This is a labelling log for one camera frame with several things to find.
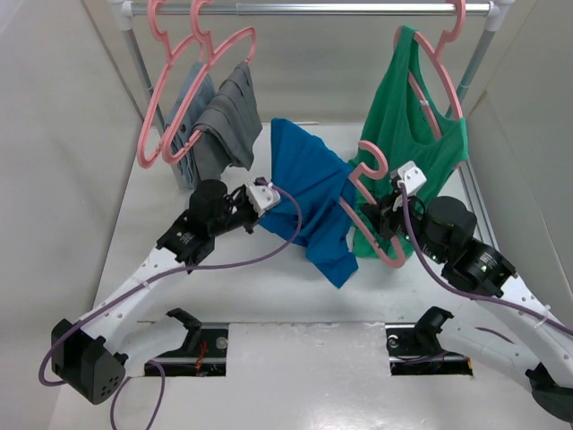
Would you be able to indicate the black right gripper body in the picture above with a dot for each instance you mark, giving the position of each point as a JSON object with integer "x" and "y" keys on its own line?
{"x": 392, "y": 218}

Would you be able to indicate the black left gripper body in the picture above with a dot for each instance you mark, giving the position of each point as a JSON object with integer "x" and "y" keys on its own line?
{"x": 238, "y": 214}

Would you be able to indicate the blue t shirt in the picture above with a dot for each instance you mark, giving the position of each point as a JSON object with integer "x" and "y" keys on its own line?
{"x": 317, "y": 179}

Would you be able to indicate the green tank top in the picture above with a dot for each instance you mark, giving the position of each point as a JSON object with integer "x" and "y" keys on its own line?
{"x": 397, "y": 125}

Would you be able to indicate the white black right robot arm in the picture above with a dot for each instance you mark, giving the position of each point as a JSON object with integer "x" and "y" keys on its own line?
{"x": 442, "y": 231}

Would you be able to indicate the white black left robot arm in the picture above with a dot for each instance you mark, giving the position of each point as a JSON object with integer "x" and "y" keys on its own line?
{"x": 95, "y": 354}

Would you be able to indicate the pink hanger with grey clothes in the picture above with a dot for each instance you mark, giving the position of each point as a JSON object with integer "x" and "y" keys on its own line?
{"x": 209, "y": 55}

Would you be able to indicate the grey pleated skirt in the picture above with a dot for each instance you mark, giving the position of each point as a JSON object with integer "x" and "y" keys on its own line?
{"x": 229, "y": 127}

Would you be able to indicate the light blue garment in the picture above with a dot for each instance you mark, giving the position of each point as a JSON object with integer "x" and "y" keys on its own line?
{"x": 202, "y": 98}

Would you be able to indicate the metal clothes rack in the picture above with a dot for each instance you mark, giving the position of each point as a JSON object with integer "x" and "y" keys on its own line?
{"x": 494, "y": 13}

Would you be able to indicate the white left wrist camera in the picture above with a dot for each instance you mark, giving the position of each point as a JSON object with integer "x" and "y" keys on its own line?
{"x": 262, "y": 196}

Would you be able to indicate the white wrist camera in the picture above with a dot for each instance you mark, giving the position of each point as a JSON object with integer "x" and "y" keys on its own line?
{"x": 262, "y": 196}
{"x": 409, "y": 175}

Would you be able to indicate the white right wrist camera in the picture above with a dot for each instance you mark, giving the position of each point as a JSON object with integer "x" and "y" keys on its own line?
{"x": 409, "y": 175}

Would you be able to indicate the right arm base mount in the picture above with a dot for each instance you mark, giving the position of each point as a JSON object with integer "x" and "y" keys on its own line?
{"x": 408, "y": 357}

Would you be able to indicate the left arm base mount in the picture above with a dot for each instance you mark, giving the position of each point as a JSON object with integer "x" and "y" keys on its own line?
{"x": 205, "y": 356}

